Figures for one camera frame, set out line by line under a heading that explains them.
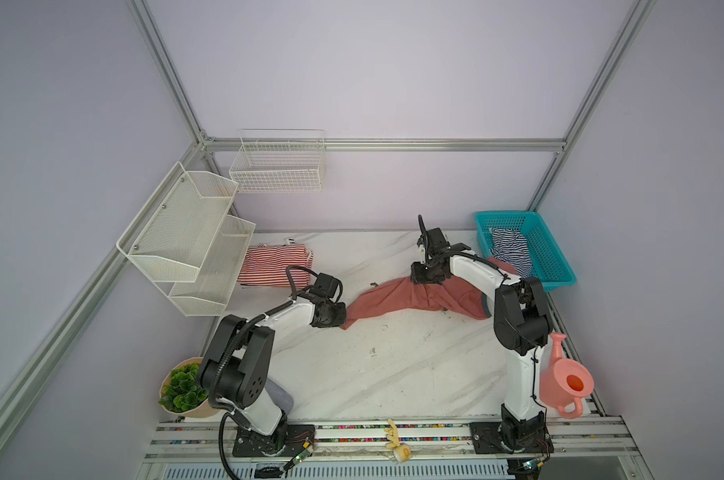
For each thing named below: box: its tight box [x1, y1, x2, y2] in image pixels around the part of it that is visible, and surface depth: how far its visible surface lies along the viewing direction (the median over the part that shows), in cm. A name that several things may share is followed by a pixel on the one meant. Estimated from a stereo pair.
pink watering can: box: [539, 332, 595, 419], surface depth 75 cm
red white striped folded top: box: [237, 244, 313, 288], surface depth 106 cm
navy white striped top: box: [490, 227, 533, 279], surface depth 116 cm
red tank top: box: [342, 257, 519, 330], surface depth 100 cm
